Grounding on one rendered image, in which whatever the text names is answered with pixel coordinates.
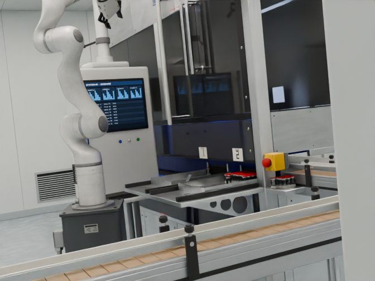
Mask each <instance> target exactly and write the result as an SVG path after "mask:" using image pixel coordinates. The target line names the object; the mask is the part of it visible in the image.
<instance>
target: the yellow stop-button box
mask: <svg viewBox="0 0 375 281"><path fill-rule="evenodd" d="M264 158H268V159H269V160H270V163H271V164H270V166H269V167H268V168H265V170H266V171H280V170H285V169H288V168H289V164H288V157H287V152H273V153H266V154H264Z"/></svg>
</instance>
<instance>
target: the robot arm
mask: <svg viewBox="0 0 375 281"><path fill-rule="evenodd" d="M78 1H80V0H42V14H41V19H40V21H39V23H38V25H37V27H36V29H35V31H34V34H33V44H34V46H35V48H36V50H37V51H39V52H40V53H43V54H52V53H56V52H62V54H63V58H62V62H61V64H60V66H59V68H58V70H57V77H58V80H59V84H60V87H61V89H62V92H63V94H64V96H65V97H66V98H67V100H68V101H69V102H71V103H72V104H73V105H75V106H76V107H77V108H78V109H79V111H80V113H75V114H69V115H66V116H64V117H63V118H62V120H61V121H60V124H59V133H60V136H61V138H62V139H63V141H64V142H65V143H66V145H67V146H68V147H69V148H70V149H71V151H72V153H73V155H74V159H75V169H76V179H77V185H78V195H79V197H78V198H75V205H73V206H72V210H78V211H83V210H95V209H101V208H104V207H108V206H112V205H114V201H113V200H109V199H106V195H105V185H104V174H103V165H102V156H101V153H100V152H99V151H98V150H97V149H95V148H93V147H91V146H90V145H89V144H88V143H87V142H86V139H94V138H100V137H102V136H104V135H105V134H106V132H107V130H108V120H107V117H106V116H105V114H104V113H103V111H102V110H101V108H100V107H99V106H98V105H97V104H96V103H95V101H94V100H93V99H92V98H91V96H90V95H89V93H88V92H87V90H86V88H85V85H84V82H83V78H82V76H81V72H80V67H79V62H80V57H81V53H82V52H83V48H84V38H83V35H82V33H81V32H80V31H79V30H78V29H77V28H76V27H73V26H62V27H57V28H55V27H56V25H57V23H58V22H59V21H60V18H61V17H62V15H63V13H64V11H65V8H66V7H68V6H70V5H72V4H74V3H76V2H78ZM97 6H98V9H99V13H100V15H99V17H98V21H99V22H101V23H104V24H105V27H106V28H108V29H111V27H110V24H109V23H108V19H110V18H111V17H112V16H113V15H114V14H117V16H118V17H119V18H123V17H122V14H121V1H120V0H118V1H117V0H97ZM102 18H103V20H102Z"/></svg>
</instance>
